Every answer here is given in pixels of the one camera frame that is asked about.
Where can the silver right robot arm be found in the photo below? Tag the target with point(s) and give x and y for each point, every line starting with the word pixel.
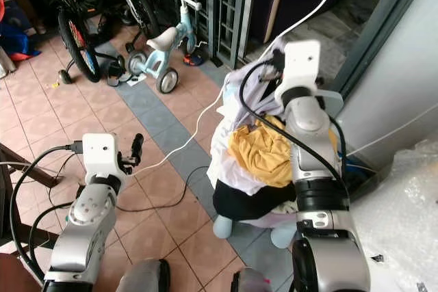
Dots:
pixel 311 141

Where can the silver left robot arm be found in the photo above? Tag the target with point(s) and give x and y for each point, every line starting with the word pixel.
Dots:
pixel 89 213

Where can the grey white washing machine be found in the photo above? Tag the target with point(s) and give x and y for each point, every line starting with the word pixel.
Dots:
pixel 397 66

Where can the white lavender cloth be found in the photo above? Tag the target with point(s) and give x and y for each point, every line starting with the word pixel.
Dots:
pixel 229 97

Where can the dark metal gate grille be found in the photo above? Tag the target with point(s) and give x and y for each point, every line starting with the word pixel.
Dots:
pixel 229 11

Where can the orange sandal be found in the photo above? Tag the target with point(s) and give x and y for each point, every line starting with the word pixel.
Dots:
pixel 191 60

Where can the yellow cloth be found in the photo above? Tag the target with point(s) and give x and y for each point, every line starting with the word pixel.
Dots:
pixel 260 152

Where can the light blue balance tricycle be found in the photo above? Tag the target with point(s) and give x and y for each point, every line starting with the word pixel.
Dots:
pixel 164 37

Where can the stool with light blue legs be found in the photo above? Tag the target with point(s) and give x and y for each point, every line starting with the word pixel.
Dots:
pixel 222 227

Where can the grey robot left leg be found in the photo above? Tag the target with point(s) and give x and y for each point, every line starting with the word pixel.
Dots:
pixel 144 277

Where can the grey robot leg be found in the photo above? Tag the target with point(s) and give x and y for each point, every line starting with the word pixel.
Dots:
pixel 252 282
pixel 144 277

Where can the black children's bicycle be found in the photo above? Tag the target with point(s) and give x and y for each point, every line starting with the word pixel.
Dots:
pixel 75 46

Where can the black cloth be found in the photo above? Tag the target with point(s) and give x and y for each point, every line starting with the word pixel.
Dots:
pixel 246 203

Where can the dark wooden chair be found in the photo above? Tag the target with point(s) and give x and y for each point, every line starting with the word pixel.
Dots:
pixel 7 196

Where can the blue bag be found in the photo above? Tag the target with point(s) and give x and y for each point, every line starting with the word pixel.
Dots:
pixel 17 37

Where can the person's bare knee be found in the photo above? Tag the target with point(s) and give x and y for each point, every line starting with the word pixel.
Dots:
pixel 17 278

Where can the grey robot right leg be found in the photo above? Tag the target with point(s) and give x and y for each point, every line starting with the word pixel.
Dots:
pixel 252 282

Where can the clear plastic wrap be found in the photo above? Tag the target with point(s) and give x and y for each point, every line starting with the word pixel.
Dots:
pixel 404 223

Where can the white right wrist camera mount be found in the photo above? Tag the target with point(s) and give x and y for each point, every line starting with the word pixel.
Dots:
pixel 301 66

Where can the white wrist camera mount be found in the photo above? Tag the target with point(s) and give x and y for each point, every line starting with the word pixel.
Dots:
pixel 301 66
pixel 102 155

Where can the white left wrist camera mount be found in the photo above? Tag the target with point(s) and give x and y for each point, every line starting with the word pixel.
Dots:
pixel 102 155

